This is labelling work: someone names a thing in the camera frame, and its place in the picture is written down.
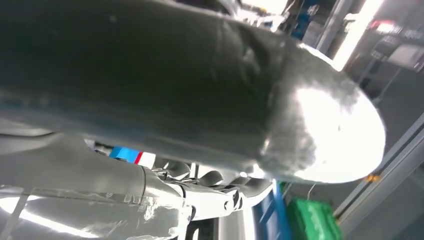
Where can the green crate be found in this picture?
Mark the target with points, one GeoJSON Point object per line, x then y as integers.
{"type": "Point", "coordinates": [311, 220]}

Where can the grey metal frame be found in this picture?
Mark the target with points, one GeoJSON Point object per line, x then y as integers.
{"type": "Point", "coordinates": [381, 185]}

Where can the blue metal shelf rack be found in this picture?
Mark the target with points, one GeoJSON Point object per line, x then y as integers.
{"type": "Point", "coordinates": [273, 212]}

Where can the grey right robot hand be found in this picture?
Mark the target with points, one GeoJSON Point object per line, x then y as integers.
{"type": "Point", "coordinates": [149, 82]}

